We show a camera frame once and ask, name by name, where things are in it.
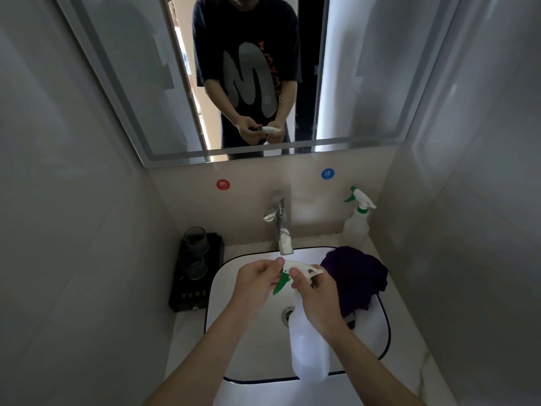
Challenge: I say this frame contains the person's right hand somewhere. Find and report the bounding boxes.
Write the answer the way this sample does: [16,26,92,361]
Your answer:
[289,264,348,339]

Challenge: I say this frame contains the black tray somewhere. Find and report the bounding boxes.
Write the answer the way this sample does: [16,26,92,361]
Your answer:
[168,233,225,314]

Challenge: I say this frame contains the person's right forearm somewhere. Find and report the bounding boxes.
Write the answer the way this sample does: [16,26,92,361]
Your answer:
[325,323,428,406]

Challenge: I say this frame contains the white sink basin black rim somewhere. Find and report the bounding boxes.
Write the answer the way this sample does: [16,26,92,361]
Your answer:
[204,245,392,385]

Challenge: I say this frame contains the person's left hand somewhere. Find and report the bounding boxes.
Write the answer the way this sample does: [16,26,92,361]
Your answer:
[227,257,286,320]

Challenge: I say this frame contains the purple microfibre cloth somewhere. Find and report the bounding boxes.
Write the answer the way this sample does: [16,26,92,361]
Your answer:
[319,245,389,330]

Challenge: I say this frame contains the chrome faucet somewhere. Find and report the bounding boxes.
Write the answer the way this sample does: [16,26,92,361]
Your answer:
[261,189,295,257]

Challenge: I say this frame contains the person's left forearm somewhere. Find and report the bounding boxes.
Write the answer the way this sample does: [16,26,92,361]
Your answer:
[143,304,254,406]

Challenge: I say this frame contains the rectangular wall mirror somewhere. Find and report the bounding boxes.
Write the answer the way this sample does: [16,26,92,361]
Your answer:
[54,0,464,169]

